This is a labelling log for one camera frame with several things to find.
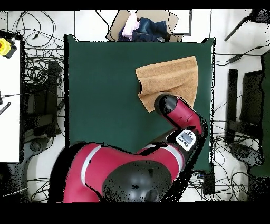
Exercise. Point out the orange-brown terry towel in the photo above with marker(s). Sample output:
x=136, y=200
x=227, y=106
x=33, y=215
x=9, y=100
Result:
x=166, y=78

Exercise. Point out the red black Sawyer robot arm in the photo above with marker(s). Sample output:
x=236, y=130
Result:
x=118, y=164

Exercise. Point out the dark green table cloth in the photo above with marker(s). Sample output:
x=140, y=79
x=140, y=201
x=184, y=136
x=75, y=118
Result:
x=95, y=95

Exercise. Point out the blue denim garment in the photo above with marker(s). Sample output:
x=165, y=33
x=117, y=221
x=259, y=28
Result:
x=151, y=29

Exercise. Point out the pink garment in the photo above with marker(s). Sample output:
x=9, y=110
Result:
x=129, y=27

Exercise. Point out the brown cardboard box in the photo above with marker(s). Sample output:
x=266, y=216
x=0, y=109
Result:
x=175, y=21

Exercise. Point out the black chair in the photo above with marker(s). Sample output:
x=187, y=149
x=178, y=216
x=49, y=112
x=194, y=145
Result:
x=251, y=95

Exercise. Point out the white side table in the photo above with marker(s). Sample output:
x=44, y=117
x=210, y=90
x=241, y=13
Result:
x=9, y=126

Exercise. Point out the yellow emergency stop box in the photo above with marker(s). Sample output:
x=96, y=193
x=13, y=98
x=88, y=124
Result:
x=5, y=47

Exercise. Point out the black stand frame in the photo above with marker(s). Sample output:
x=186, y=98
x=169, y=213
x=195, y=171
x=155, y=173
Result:
x=45, y=105

